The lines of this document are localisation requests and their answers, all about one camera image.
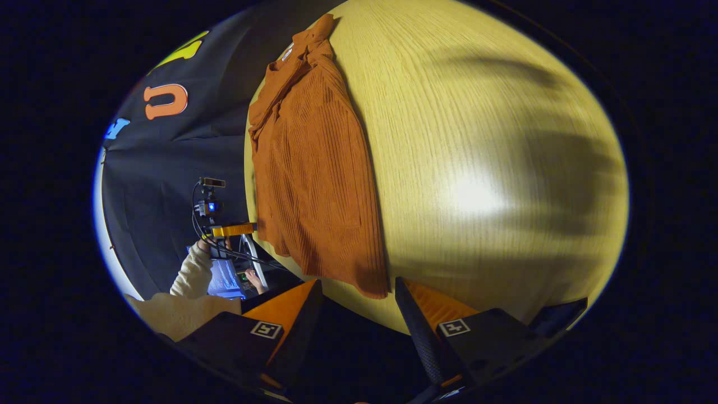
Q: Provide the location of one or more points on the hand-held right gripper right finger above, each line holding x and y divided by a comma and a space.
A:
418, 336

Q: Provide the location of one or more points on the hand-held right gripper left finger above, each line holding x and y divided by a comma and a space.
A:
300, 336

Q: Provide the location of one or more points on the rust orange knit garment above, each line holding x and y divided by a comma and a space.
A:
314, 168

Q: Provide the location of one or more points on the white stand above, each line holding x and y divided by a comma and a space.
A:
253, 258

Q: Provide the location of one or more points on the laptop with blue screen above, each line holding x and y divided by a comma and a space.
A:
224, 280

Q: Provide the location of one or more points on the orange clamp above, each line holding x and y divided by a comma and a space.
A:
233, 229

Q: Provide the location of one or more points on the black backdrop cloth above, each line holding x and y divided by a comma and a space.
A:
157, 168

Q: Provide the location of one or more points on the black camera on stand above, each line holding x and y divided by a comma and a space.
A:
208, 202

